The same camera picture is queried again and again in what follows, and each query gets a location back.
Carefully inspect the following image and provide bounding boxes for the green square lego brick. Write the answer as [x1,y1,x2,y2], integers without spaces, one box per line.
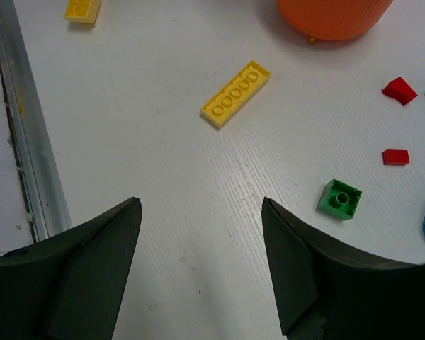
[317,178,363,220]

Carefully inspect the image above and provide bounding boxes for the red slope lego piece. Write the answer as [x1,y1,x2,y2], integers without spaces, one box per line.
[382,76,418,106]

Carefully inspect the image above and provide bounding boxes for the yellow 2x3 lego brick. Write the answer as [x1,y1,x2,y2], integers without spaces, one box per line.
[64,0,101,24]

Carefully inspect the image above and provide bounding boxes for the orange round divided container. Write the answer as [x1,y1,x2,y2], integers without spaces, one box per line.
[276,0,392,41]

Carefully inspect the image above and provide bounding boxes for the long yellow lego plate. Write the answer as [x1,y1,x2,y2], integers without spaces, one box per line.
[200,61,271,129]

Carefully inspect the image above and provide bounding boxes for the aluminium front table rail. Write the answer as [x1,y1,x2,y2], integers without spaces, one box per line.
[0,1,72,241]

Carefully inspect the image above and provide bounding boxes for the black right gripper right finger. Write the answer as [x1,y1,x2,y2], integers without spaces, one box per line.
[261,198,425,339]

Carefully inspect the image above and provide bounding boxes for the small red lego tile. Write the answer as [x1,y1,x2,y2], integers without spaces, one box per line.
[382,149,410,166]

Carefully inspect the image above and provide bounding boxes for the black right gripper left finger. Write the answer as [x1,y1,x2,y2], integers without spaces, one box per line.
[0,198,142,339]

